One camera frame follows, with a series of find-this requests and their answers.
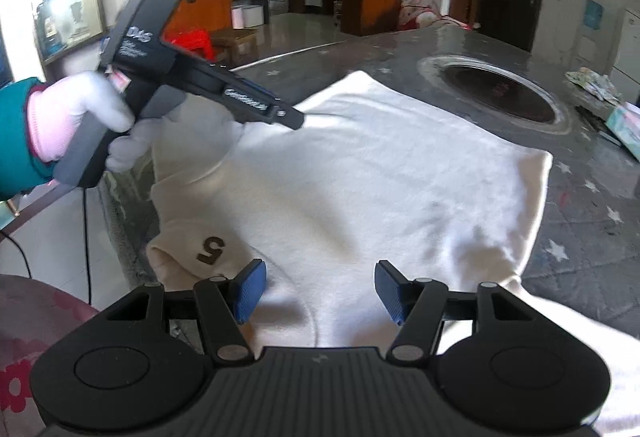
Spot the blue water bottle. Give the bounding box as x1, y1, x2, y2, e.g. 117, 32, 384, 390
583, 0, 605, 29

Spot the person's left forearm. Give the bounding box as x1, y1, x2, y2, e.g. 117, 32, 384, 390
0, 77, 78, 201

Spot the black flat tray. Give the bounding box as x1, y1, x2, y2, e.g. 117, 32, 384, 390
575, 104, 623, 148

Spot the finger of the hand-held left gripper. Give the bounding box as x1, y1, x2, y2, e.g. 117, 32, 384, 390
270, 98, 306, 131
242, 84, 276, 101

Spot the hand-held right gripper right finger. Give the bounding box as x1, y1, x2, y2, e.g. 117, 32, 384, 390
375, 259, 538, 365

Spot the red plastic stool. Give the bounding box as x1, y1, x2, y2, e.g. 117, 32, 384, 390
164, 30, 214, 64

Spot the white bucket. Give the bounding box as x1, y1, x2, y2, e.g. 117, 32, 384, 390
231, 4, 265, 29

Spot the person's pink floral clothing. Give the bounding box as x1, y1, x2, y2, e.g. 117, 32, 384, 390
0, 274, 103, 437

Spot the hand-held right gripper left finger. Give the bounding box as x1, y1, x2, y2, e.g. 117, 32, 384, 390
102, 259, 267, 365

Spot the pastel tissue pack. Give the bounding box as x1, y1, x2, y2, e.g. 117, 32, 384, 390
605, 102, 640, 149

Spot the round black induction cooktop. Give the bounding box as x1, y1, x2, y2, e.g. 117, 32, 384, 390
417, 54, 573, 136

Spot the person's left hand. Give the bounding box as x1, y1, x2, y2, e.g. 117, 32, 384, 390
47, 70, 166, 173

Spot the polka dot play tent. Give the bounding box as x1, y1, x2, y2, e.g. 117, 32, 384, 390
397, 0, 476, 36

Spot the white water dispenser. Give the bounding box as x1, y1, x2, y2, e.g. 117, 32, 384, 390
575, 26, 608, 74

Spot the floral crumpled cloth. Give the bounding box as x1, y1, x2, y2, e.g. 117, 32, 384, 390
565, 67, 623, 106

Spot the white garment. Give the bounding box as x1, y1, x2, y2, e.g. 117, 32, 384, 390
146, 70, 640, 437

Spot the black cable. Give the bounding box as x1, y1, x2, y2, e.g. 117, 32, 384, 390
80, 186, 96, 310

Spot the white refrigerator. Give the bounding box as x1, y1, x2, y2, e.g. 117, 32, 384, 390
612, 7, 640, 90

